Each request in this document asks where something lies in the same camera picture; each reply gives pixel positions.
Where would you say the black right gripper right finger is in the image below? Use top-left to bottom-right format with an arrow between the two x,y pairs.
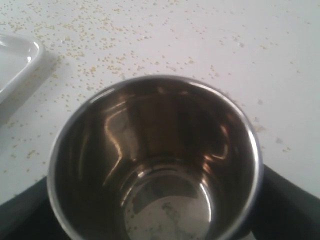
249,166 -> 320,240

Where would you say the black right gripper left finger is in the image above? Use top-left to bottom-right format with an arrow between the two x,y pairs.
0,177 -> 63,240

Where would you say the stainless steel cup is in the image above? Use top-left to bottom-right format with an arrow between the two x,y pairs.
47,75 -> 264,240

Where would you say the white square plastic tray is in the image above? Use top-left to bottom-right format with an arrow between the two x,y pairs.
0,31 -> 45,102

